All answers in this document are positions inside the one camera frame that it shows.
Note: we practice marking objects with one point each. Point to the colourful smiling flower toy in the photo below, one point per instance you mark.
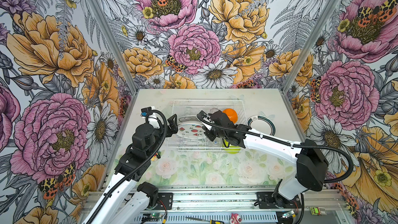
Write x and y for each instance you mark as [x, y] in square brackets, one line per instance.
[156, 157]

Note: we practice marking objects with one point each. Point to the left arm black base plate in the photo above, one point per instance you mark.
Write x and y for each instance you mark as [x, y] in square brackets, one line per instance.
[161, 201]

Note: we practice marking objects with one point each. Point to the green circuit board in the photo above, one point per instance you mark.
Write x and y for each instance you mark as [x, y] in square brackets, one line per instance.
[152, 217]

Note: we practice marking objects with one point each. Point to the orange plastic bowl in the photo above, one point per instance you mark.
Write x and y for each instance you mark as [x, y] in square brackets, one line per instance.
[232, 114]

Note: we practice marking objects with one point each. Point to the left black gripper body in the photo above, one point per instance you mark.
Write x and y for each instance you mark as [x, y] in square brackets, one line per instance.
[158, 136]

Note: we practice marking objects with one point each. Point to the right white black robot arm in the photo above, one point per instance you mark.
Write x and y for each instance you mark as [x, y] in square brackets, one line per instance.
[307, 157]

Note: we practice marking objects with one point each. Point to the yellow handled screwdriver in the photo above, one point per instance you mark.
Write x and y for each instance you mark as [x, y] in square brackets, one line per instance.
[211, 221]

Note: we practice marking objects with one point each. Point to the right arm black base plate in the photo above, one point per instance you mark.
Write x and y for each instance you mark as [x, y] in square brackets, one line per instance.
[267, 200]

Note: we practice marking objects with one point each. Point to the lime green plastic bowl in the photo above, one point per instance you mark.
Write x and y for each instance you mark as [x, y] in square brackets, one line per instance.
[230, 148]

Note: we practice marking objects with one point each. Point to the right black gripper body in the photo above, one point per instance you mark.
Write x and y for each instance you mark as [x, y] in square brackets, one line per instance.
[214, 132]

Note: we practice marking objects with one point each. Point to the aluminium frame rail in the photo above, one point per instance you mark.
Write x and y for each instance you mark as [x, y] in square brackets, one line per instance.
[240, 198]

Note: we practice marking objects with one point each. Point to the red white small object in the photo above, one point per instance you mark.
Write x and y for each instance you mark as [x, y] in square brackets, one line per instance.
[235, 218]

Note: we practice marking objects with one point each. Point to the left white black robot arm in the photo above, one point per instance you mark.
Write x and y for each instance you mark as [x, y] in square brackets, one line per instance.
[125, 198]

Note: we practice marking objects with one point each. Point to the strawberry pattern white plate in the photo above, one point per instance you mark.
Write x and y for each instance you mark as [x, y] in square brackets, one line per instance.
[191, 130]

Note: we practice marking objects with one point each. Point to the small green display module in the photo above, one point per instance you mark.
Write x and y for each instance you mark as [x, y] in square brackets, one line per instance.
[318, 211]

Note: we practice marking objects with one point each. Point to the green rimmed white plate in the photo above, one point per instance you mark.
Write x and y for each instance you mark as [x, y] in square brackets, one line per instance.
[262, 124]

